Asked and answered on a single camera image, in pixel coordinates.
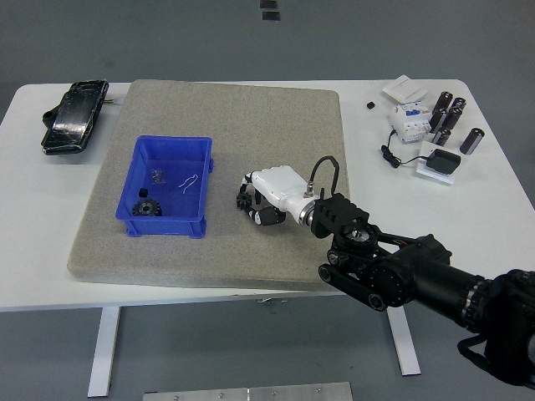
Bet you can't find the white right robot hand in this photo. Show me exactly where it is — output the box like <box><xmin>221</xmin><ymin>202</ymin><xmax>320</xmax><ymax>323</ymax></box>
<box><xmin>240</xmin><ymin>165</ymin><xmax>317</xmax><ymax>228</ymax></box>

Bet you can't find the large black bevel gear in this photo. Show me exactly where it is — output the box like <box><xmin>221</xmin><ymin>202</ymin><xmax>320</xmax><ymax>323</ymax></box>
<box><xmin>131</xmin><ymin>199</ymin><xmax>163</xmax><ymax>217</ymax></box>

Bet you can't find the blue plastic box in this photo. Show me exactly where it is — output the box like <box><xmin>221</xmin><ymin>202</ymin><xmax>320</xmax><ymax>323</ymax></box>
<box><xmin>115</xmin><ymin>135</ymin><xmax>216</xmax><ymax>239</ymax></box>

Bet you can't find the grey-brown foam mat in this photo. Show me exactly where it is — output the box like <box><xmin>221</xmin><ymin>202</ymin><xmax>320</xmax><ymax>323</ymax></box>
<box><xmin>68</xmin><ymin>79</ymin><xmax>356</xmax><ymax>292</ymax></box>

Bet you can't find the white circuit breaker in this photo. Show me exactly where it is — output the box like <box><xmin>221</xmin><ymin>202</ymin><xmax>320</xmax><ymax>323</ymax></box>
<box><xmin>389</xmin><ymin>101</ymin><xmax>431</xmax><ymax>145</ymax></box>

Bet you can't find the white socket plate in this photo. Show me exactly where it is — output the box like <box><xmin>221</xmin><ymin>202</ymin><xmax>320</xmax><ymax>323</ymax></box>
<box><xmin>415</xmin><ymin>140</ymin><xmax>456</xmax><ymax>185</ymax></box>

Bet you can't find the black power adapter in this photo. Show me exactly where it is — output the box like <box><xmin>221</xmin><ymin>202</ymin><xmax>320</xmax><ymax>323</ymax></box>
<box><xmin>425</xmin><ymin>148</ymin><xmax>462</xmax><ymax>175</ymax></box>

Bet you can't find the white table leg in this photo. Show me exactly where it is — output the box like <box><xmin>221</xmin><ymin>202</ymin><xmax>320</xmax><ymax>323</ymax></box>
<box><xmin>86</xmin><ymin>307</ymin><xmax>122</xmax><ymax>398</ymax></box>
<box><xmin>386</xmin><ymin>309</ymin><xmax>422</xmax><ymax>377</ymax></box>

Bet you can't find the silver metal plate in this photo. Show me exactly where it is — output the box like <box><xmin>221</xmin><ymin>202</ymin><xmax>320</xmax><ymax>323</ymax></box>
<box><xmin>143</xmin><ymin>381</ymin><xmax>354</xmax><ymax>401</ymax></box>

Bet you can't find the black wrapped device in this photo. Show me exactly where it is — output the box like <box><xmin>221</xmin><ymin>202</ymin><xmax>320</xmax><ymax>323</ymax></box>
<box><xmin>40</xmin><ymin>79</ymin><xmax>110</xmax><ymax>156</ymax></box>

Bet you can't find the thin white wire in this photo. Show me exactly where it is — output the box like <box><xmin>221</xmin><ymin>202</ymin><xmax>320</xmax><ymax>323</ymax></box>
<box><xmin>178</xmin><ymin>174</ymin><xmax>199</xmax><ymax>195</ymax></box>

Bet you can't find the black adapter cord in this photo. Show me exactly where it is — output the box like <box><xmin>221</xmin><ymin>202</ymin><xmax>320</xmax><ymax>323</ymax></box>
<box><xmin>380</xmin><ymin>129</ymin><xmax>430</xmax><ymax>169</ymax></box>

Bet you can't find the white wall switch plate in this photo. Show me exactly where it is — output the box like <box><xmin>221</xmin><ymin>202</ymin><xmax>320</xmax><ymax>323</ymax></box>
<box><xmin>382</xmin><ymin>74</ymin><xmax>428</xmax><ymax>104</ymax></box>

